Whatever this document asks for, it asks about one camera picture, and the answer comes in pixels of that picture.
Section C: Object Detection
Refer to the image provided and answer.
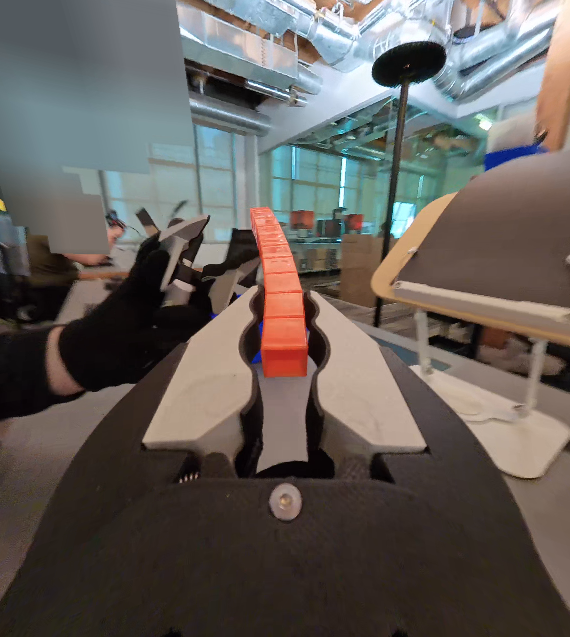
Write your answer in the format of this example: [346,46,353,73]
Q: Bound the white board stand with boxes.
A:
[392,252,570,481]

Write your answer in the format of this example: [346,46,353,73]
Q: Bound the small blue bin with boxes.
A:
[483,144,545,171]

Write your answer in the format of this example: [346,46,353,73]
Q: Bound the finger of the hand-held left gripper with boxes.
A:
[160,214,212,292]
[208,259,258,315]

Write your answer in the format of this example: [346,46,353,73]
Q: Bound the black office chair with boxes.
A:
[226,228,262,275]

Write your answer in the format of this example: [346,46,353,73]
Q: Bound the wooden board with black mat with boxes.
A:
[371,144,570,355]

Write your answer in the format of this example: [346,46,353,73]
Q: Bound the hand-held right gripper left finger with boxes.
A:
[143,289,267,461]

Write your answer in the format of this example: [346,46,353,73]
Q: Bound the black round-top pole stand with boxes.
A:
[371,41,449,328]

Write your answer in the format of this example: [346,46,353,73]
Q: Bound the silver bent duct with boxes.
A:
[433,0,561,102]

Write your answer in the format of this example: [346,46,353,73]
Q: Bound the silver ventilation duct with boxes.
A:
[187,91,273,138]
[180,0,362,97]

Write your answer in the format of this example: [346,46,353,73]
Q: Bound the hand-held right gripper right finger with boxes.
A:
[305,291,429,461]

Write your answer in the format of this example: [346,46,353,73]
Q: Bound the large cardboard box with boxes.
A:
[339,233,386,306]

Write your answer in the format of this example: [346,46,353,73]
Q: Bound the person's left hand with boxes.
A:
[57,234,218,394]

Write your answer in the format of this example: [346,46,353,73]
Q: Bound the person's left forearm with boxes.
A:
[0,324,86,432]

